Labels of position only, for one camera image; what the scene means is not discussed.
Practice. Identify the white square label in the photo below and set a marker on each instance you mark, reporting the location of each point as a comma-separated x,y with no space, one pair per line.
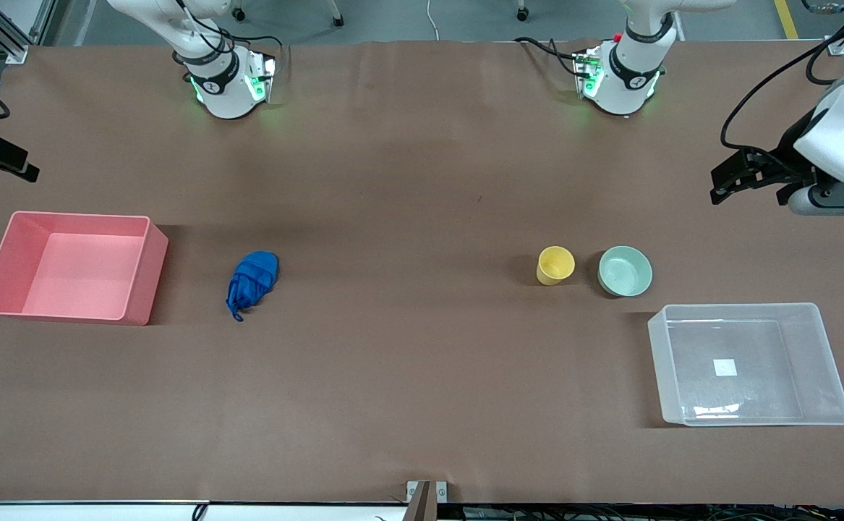
725,367

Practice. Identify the pink plastic box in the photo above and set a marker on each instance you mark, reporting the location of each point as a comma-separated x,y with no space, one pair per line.
82,268

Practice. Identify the mint green bowl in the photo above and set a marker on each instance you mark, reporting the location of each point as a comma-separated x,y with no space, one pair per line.
625,273

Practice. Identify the brown paper table cover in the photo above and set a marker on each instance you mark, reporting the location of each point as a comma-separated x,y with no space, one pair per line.
393,289

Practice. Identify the yellow cup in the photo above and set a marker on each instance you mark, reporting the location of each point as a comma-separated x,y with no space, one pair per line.
555,264

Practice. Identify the clear plastic box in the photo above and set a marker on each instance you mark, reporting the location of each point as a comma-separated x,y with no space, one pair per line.
725,409

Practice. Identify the metal table edge bracket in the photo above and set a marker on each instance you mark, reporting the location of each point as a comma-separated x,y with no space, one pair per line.
422,499

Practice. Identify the aluminium frame profile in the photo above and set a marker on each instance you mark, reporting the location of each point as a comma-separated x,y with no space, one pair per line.
20,52

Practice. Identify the metal corner bracket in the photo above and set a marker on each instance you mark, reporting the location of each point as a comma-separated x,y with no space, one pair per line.
839,48

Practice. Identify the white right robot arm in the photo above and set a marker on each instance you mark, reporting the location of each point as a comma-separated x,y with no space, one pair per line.
223,94

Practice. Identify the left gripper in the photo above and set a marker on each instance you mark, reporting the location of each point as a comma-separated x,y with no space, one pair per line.
785,152

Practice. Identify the blue glove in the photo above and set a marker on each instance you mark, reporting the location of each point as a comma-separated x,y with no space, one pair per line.
254,275

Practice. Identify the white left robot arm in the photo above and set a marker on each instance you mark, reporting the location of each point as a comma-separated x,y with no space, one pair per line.
628,72

